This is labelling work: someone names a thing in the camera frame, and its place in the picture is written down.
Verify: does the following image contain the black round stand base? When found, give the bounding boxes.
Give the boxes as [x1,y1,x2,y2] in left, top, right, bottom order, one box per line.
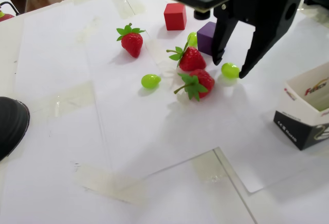
[0,96,31,162]

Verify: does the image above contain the red wooden cube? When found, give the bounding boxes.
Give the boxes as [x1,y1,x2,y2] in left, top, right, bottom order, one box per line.
[163,2,187,31]

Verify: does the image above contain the red plastic strawberry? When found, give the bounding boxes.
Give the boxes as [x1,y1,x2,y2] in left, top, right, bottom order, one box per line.
[173,69,215,102]
[116,23,146,59]
[166,35,207,72]

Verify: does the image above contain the white paper sheet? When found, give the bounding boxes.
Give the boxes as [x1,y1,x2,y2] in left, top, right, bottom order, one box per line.
[133,0,329,193]
[83,28,220,191]

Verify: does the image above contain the beige masking tape strip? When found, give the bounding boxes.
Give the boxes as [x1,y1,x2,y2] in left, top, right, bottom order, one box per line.
[32,81,95,119]
[73,15,103,51]
[190,148,233,185]
[73,161,150,206]
[145,38,180,81]
[107,0,148,20]

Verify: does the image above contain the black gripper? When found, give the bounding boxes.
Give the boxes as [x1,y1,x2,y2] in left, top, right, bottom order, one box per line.
[211,0,305,79]

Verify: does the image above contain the green plastic grape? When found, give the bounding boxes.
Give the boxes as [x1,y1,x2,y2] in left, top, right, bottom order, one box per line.
[187,31,198,49]
[221,62,241,79]
[140,73,162,90]

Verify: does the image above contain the red object with black cable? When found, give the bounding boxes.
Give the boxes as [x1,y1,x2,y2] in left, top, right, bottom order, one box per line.
[0,1,20,22]

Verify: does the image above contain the white and black cardboard box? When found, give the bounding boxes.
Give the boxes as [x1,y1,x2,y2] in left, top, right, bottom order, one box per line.
[273,62,329,151]

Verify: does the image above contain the purple wooden cube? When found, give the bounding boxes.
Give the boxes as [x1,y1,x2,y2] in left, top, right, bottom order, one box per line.
[196,21,218,57]

